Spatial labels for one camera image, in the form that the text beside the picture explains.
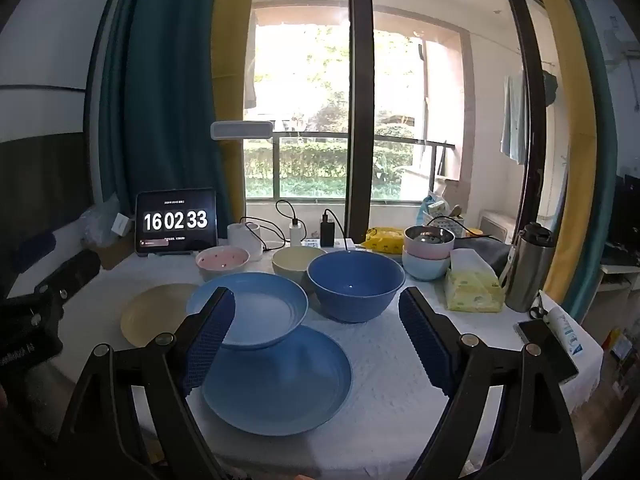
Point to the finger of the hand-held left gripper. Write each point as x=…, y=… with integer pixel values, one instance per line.
x=34, y=252
x=75, y=272

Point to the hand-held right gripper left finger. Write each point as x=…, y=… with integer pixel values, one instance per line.
x=210, y=340

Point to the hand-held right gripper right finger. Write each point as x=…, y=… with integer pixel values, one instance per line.
x=425, y=340

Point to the cream yellow bowl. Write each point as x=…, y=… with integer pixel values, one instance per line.
x=150, y=315

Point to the light blue plate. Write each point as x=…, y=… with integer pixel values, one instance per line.
x=270, y=310

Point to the large blue bowl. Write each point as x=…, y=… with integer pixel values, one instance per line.
x=355, y=300

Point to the beige bowl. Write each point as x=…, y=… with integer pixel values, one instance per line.
x=292, y=260

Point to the cardboard box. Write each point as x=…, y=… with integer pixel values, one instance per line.
x=117, y=252

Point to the clear plastic bag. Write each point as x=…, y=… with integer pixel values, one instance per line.
x=97, y=225

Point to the white textured tablecloth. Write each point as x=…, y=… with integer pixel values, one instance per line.
x=390, y=385

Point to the small white box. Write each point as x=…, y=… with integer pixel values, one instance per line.
x=121, y=224

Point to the yellow tissue box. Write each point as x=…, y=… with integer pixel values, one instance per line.
x=472, y=290

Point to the small light blue bowl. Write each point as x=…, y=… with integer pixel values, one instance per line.
x=425, y=269

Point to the pink dotted bowl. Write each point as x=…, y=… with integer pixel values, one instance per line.
x=222, y=260

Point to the pink steel-lined bowl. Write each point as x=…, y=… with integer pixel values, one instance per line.
x=425, y=252

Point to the white desk lamp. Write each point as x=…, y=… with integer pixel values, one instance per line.
x=240, y=237

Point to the grey cloth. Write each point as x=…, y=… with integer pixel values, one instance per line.
x=485, y=250

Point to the yellow wet wipes pack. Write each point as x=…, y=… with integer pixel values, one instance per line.
x=382, y=240

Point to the black tablet clock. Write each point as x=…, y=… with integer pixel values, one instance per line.
x=175, y=220

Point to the black scissors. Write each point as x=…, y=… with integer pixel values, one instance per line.
x=537, y=310

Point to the white perforated basket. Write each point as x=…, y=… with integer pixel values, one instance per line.
x=445, y=223

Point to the black phone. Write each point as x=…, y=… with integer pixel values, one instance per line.
x=547, y=350

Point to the steel thermos bottle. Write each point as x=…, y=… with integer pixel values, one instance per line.
x=530, y=275

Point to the blue plastic bag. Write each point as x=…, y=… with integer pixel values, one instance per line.
x=426, y=207

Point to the wooden utensil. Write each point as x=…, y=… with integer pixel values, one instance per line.
x=456, y=210

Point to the small tissue packet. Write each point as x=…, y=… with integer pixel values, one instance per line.
x=436, y=206

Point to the white appliance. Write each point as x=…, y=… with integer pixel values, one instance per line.
x=497, y=225

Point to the white charger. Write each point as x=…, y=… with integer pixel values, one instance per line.
x=296, y=234

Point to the white cream tube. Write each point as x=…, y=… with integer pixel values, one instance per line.
x=565, y=330

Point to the black charger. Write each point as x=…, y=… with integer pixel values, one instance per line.
x=327, y=232

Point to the white shelf unit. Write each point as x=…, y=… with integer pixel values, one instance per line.
x=620, y=300

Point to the teal curtain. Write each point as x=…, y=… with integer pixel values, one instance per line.
x=150, y=85
x=605, y=185

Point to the balcony railing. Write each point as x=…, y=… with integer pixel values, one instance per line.
x=310, y=135

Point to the light blue hanging towel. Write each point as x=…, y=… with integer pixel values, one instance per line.
x=512, y=120

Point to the black monitor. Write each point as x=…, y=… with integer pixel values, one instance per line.
x=627, y=215

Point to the pale hanging garment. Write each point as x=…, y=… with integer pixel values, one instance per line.
x=250, y=90

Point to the dark green hanging garment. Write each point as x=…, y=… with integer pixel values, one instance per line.
x=549, y=87

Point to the dark door frame post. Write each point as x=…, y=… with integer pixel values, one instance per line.
x=361, y=110
x=530, y=135

